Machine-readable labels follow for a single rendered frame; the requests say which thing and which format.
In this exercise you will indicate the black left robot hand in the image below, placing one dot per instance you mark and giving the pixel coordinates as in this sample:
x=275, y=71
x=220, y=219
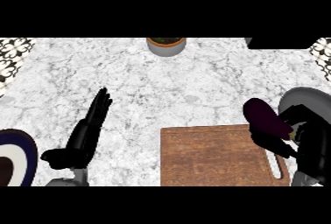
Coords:
x=86, y=134

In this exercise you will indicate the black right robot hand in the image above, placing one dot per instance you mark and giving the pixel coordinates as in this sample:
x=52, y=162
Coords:
x=312, y=145

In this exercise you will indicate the dark purple eggplant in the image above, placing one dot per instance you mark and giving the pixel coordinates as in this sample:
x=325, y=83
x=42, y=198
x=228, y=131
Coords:
x=265, y=119

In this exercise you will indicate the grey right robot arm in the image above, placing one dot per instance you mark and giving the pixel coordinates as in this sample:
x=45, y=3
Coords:
x=303, y=179

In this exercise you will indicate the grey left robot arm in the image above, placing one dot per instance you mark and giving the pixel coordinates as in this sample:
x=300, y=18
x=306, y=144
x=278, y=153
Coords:
x=71, y=178

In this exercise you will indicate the grey pan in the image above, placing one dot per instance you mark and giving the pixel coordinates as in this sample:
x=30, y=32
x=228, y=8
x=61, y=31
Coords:
x=308, y=97

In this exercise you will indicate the brown wooden cutting board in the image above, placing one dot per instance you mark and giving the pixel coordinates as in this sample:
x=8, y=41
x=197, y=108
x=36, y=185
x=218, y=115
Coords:
x=215, y=156

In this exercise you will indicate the blue and white plate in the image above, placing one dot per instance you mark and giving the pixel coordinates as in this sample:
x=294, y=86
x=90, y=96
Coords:
x=15, y=159

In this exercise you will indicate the grey pot with orange rim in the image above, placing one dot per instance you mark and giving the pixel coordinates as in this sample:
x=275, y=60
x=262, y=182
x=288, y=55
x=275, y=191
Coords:
x=166, y=46

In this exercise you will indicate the black appliance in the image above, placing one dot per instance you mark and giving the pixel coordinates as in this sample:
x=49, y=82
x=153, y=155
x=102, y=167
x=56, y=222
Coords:
x=283, y=43

